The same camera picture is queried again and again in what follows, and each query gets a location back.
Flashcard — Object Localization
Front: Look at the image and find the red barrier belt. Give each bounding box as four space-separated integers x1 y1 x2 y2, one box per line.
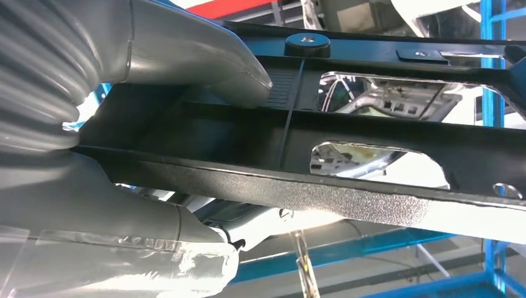
185 0 277 20

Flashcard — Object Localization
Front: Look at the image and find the chrome stanchion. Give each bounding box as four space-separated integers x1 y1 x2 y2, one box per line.
288 229 322 298

